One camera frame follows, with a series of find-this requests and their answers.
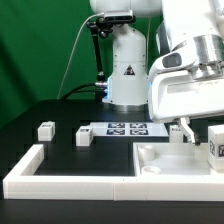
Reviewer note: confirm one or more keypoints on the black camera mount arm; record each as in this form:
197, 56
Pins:
98, 50

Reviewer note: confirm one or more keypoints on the white U-shaped fence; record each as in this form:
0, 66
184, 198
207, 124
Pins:
23, 183

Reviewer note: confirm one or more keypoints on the fiducial marker sheet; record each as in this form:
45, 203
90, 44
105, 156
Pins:
129, 129

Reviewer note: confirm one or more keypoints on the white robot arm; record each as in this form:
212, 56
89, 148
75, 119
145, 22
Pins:
195, 25

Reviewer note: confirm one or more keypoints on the grey camera on mount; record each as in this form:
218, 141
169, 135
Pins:
118, 15

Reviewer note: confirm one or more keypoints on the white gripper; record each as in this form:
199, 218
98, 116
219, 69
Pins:
174, 94

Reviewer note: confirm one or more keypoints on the white square tabletop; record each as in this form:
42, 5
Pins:
174, 161

